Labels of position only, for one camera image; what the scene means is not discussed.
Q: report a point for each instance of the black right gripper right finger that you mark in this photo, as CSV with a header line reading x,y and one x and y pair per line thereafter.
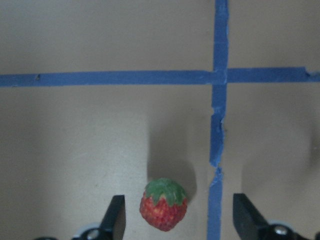
x,y
247,220

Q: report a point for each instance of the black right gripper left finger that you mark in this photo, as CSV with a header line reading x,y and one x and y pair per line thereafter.
x,y
113,222

